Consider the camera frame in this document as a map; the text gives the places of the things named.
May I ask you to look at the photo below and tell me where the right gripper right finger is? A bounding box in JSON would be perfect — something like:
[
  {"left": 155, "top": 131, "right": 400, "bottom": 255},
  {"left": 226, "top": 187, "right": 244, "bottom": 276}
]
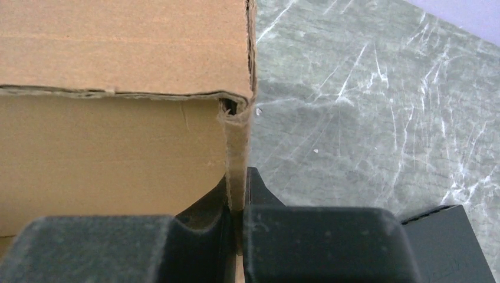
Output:
[{"left": 242, "top": 167, "right": 422, "bottom": 282}]

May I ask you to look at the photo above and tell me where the brown cardboard box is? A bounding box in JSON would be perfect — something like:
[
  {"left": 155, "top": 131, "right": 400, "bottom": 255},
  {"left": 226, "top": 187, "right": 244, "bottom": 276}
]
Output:
[{"left": 1, "top": 1, "right": 257, "bottom": 282}]

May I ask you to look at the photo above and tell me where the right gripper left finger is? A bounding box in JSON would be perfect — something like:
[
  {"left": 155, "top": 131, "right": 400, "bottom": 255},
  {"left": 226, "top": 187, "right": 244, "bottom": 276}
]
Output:
[{"left": 1, "top": 180, "right": 235, "bottom": 282}]

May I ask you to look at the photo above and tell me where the right black foam pad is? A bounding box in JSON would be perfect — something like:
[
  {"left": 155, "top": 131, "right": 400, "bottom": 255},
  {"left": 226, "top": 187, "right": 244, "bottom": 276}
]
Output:
[{"left": 402, "top": 205, "right": 495, "bottom": 283}]

